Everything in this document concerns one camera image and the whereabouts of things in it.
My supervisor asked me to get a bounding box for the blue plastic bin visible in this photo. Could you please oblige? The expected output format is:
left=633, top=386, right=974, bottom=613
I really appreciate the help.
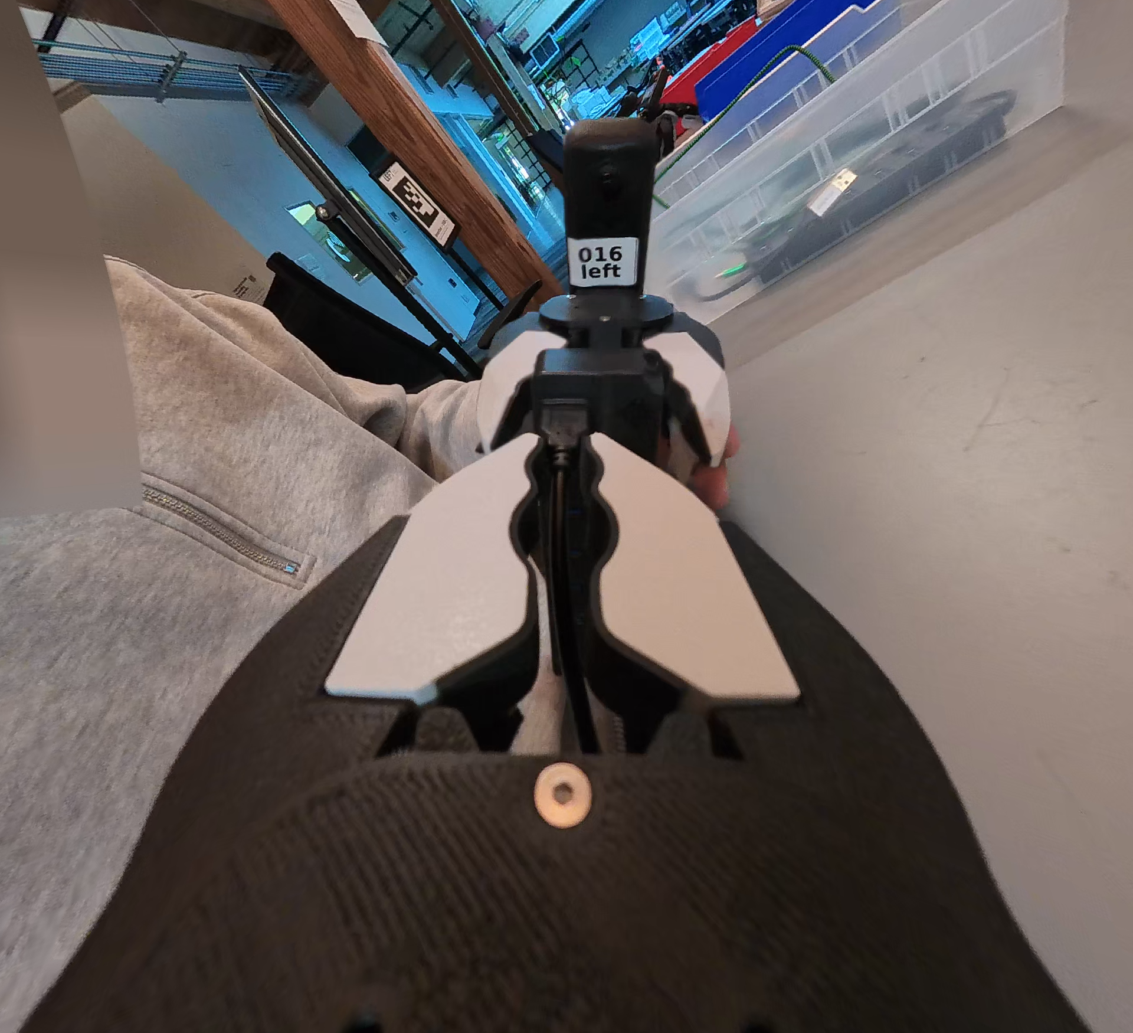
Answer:
left=695, top=0, right=890, bottom=122

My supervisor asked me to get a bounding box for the wire cable tray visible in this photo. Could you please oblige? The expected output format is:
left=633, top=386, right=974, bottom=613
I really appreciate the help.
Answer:
left=35, top=41, right=311, bottom=100

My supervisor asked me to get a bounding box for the long black USB hub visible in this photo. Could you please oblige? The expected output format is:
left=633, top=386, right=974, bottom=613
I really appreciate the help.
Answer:
left=522, top=346, right=669, bottom=662

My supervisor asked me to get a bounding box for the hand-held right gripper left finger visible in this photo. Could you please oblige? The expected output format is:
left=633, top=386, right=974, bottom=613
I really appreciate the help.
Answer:
left=324, top=431, right=543, bottom=717

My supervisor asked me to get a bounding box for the black office chair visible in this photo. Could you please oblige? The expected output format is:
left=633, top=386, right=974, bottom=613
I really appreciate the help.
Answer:
left=266, top=252, right=541, bottom=383

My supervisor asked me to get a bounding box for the black and white device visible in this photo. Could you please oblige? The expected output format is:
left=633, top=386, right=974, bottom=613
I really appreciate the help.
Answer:
left=620, top=63, right=700, bottom=140

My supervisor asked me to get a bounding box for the framed black white tag sign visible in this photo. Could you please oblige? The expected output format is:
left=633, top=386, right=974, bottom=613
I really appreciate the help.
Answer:
left=379, top=161, right=461, bottom=250

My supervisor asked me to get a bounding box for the glass door with metal bar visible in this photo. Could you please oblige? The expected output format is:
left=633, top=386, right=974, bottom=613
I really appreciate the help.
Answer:
left=239, top=68, right=417, bottom=286

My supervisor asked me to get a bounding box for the wooden post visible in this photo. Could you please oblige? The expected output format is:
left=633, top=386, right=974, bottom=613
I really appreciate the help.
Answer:
left=186, top=0, right=563, bottom=317

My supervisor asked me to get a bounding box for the white desk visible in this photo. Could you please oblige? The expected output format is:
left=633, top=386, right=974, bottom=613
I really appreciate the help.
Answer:
left=699, top=139, right=1133, bottom=1033

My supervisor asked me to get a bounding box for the black USB cable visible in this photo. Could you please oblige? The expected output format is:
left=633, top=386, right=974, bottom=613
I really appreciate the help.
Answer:
left=542, top=400, right=603, bottom=755

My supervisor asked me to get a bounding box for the person's left hand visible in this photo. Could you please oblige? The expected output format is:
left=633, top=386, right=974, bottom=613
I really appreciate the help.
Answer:
left=689, top=427, right=739, bottom=512

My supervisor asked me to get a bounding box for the red plastic bin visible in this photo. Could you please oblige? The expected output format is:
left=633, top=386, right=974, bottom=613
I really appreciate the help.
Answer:
left=662, top=15, right=762, bottom=104

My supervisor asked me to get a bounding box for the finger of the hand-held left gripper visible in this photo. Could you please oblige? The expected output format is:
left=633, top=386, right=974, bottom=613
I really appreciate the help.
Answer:
left=657, top=334, right=738, bottom=469
left=476, top=331, right=568, bottom=454

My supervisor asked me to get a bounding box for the silver USB plug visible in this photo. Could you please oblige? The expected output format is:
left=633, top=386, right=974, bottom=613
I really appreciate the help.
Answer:
left=805, top=168, right=860, bottom=218

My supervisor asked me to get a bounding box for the grey sweatshirt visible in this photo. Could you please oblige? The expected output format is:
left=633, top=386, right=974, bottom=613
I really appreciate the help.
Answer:
left=0, top=254, right=497, bottom=1033

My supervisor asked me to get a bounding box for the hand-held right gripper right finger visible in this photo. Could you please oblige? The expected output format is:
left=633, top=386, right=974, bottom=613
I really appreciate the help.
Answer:
left=588, top=433, right=803, bottom=708

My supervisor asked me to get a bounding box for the clear plastic bin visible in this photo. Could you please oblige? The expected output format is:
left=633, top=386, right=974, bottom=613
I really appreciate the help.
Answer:
left=655, top=0, right=1085, bottom=299

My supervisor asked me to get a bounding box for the person's left forearm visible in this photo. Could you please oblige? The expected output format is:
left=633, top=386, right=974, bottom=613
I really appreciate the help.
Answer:
left=389, top=378, right=497, bottom=485

